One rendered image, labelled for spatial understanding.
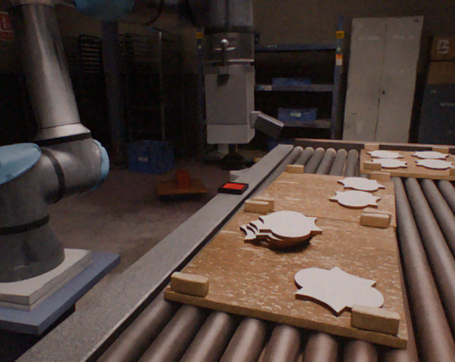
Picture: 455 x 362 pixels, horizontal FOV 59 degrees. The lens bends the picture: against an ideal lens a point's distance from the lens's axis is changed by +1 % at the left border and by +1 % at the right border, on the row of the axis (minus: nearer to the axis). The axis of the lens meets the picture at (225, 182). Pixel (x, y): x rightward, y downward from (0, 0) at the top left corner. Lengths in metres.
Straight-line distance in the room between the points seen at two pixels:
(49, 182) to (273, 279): 0.46
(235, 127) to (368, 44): 4.92
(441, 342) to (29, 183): 0.70
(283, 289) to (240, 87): 0.32
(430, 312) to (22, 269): 0.69
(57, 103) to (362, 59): 4.83
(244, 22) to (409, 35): 4.97
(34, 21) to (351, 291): 0.76
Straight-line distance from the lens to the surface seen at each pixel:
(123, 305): 0.67
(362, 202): 1.07
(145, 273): 0.75
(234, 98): 0.61
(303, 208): 1.02
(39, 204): 0.83
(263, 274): 0.70
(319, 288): 0.65
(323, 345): 0.58
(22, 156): 0.80
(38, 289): 0.79
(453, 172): 1.51
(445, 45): 5.74
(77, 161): 0.88
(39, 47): 0.91
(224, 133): 0.61
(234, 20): 0.62
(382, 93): 5.48
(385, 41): 5.50
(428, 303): 0.72
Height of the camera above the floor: 1.26
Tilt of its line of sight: 15 degrees down
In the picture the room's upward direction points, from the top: straight up
